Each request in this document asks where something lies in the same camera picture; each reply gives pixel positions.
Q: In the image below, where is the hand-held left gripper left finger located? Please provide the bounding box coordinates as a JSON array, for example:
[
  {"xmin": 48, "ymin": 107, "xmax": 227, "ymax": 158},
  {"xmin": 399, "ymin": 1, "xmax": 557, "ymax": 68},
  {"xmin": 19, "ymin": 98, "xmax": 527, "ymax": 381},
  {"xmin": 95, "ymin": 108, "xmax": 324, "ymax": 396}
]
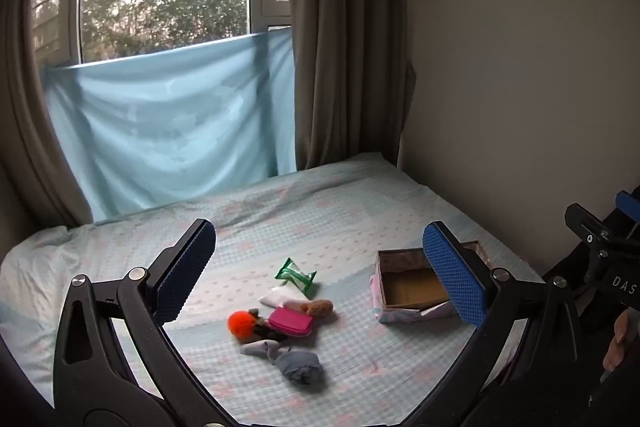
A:
[{"xmin": 52, "ymin": 218, "xmax": 221, "ymax": 409}]

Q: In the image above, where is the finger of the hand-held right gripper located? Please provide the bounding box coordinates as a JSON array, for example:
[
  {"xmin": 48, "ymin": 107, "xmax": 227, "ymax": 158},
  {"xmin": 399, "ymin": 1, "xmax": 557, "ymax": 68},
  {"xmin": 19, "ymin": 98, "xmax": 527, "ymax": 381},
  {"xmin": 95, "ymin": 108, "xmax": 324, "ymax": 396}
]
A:
[
  {"xmin": 615, "ymin": 190, "xmax": 640, "ymax": 228},
  {"xmin": 565, "ymin": 203, "xmax": 615, "ymax": 249}
]

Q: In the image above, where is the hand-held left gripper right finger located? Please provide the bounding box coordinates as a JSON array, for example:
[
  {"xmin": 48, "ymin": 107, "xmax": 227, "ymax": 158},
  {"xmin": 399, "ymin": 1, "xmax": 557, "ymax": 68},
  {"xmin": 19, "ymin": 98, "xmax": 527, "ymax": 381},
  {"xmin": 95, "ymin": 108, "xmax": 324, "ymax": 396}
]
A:
[{"xmin": 421, "ymin": 221, "xmax": 588, "ymax": 409}]

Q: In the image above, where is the patterned cardboard box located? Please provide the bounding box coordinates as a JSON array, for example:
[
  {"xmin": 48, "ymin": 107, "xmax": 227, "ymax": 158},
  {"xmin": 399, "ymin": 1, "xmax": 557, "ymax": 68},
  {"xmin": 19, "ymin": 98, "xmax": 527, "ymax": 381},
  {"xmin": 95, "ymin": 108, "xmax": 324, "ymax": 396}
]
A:
[{"xmin": 370, "ymin": 241, "xmax": 494, "ymax": 325}]

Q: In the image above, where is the orange pompom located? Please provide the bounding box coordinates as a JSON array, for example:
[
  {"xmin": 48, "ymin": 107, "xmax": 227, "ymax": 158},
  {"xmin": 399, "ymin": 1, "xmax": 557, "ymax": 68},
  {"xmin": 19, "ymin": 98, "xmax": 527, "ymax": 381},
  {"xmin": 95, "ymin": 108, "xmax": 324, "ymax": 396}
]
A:
[{"xmin": 227, "ymin": 311, "xmax": 257, "ymax": 339}]

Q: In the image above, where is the white tissue packet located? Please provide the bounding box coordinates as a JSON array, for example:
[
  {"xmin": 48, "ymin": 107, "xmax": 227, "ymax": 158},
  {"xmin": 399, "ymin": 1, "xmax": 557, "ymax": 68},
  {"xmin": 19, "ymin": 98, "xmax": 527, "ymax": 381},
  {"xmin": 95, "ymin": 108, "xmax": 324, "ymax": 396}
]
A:
[{"xmin": 258, "ymin": 285, "xmax": 301, "ymax": 309}]

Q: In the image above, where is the black cloth piece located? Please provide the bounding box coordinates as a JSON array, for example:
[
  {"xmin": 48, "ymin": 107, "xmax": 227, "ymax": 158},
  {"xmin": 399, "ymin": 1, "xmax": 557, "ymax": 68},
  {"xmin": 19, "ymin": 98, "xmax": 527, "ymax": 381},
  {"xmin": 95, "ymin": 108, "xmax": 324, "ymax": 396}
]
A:
[{"xmin": 250, "ymin": 314, "xmax": 289, "ymax": 342}]

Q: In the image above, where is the grey sock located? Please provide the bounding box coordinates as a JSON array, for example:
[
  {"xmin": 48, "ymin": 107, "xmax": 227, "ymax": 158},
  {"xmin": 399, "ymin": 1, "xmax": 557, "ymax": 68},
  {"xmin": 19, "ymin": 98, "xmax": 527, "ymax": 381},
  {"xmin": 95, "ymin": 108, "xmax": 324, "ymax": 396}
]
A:
[{"xmin": 240, "ymin": 339, "xmax": 291, "ymax": 366}]

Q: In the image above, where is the green tissue packet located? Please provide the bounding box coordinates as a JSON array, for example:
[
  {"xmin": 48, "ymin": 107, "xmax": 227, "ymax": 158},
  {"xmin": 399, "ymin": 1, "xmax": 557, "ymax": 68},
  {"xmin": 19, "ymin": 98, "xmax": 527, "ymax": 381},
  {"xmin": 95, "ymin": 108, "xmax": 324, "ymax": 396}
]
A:
[{"xmin": 274, "ymin": 257, "xmax": 318, "ymax": 300}]

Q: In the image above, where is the pink pouch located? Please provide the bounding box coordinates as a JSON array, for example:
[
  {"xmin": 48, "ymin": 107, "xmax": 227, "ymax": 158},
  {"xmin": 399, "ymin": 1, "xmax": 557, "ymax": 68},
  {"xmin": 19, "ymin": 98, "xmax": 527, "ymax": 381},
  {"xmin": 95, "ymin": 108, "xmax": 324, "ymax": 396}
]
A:
[{"xmin": 267, "ymin": 307, "xmax": 316, "ymax": 337}]

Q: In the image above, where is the brown plush toy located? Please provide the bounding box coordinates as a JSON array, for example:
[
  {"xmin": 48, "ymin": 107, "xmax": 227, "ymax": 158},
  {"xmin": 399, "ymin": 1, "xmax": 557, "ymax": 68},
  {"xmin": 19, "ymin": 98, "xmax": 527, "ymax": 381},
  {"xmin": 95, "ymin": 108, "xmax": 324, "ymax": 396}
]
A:
[{"xmin": 295, "ymin": 299, "xmax": 334, "ymax": 319}]

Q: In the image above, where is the blue-grey sock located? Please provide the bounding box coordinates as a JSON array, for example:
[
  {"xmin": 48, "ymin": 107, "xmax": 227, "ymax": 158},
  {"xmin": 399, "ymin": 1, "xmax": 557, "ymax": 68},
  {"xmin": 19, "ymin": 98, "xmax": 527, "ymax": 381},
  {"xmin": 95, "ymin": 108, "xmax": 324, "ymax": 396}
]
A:
[{"xmin": 275, "ymin": 350, "xmax": 325, "ymax": 387}]

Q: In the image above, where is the person's right hand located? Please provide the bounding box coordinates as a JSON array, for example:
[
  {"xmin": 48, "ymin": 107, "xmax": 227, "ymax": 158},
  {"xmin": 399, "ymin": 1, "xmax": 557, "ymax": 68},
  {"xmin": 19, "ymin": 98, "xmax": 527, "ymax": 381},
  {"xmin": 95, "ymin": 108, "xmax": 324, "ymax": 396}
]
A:
[{"xmin": 602, "ymin": 308, "xmax": 632, "ymax": 374}]

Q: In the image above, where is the bed with checked sheet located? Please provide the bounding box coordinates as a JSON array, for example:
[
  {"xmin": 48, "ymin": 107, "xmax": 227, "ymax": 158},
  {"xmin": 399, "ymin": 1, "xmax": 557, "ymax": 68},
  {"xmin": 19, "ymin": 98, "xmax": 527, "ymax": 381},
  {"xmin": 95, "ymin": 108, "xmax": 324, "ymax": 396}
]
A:
[{"xmin": 0, "ymin": 152, "xmax": 547, "ymax": 427}]

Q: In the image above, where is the light blue window cloth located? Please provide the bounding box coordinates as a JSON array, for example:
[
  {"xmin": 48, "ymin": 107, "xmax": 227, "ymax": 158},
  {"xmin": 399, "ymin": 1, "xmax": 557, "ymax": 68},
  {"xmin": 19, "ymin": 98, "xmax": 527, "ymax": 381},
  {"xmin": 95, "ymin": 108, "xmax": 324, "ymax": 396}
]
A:
[{"xmin": 42, "ymin": 27, "xmax": 299, "ymax": 224}]

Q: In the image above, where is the dark side curtain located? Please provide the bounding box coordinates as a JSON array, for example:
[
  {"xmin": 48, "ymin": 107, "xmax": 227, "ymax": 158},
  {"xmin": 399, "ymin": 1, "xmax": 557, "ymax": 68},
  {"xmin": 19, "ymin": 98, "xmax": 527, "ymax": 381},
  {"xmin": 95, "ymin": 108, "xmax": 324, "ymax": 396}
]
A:
[{"xmin": 0, "ymin": 0, "xmax": 97, "ymax": 228}]

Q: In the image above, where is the brown curtain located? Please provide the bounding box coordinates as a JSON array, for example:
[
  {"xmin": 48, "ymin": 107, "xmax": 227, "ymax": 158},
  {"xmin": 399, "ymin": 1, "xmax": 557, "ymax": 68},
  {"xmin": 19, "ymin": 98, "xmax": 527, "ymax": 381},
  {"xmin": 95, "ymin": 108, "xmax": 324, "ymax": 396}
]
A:
[{"xmin": 286, "ymin": 0, "xmax": 419, "ymax": 174}]

